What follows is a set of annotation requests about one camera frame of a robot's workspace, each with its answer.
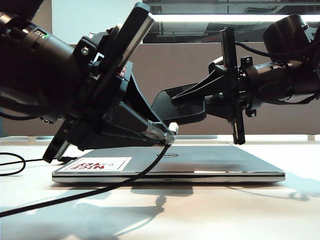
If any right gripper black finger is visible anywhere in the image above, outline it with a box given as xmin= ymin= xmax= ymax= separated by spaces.
xmin=204 ymin=94 xmax=238 ymax=124
xmin=171 ymin=62 xmax=228 ymax=102

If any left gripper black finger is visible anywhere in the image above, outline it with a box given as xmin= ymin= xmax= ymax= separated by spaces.
xmin=119 ymin=71 xmax=175 ymax=143
xmin=70 ymin=101 xmax=174 ymax=153

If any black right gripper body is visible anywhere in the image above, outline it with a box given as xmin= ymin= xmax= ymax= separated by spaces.
xmin=220 ymin=28 xmax=247 ymax=146

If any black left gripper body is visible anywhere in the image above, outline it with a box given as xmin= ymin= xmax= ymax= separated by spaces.
xmin=42 ymin=2 xmax=155 ymax=165

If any black charging cable silver plug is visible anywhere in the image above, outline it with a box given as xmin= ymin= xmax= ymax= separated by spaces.
xmin=0 ymin=121 xmax=180 ymax=218

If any white Nice Try sticker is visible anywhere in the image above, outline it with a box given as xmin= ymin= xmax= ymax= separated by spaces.
xmin=65 ymin=156 xmax=133 ymax=172

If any brown desk divider panel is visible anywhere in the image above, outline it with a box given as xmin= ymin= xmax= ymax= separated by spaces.
xmin=0 ymin=42 xmax=320 ymax=139

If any silver Dell laptop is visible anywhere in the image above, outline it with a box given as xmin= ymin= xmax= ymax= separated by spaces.
xmin=51 ymin=144 xmax=286 ymax=184

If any long ceiling light strip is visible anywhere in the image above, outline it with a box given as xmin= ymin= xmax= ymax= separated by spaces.
xmin=149 ymin=14 xmax=288 ymax=23

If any long grey divider bracket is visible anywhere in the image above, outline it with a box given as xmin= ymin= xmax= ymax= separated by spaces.
xmin=174 ymin=134 xmax=219 ymax=140

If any black robot camera cable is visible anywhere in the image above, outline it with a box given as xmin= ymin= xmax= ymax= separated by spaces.
xmin=234 ymin=41 xmax=276 ymax=57

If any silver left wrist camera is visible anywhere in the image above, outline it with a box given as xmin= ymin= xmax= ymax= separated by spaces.
xmin=106 ymin=23 xmax=124 ymax=35

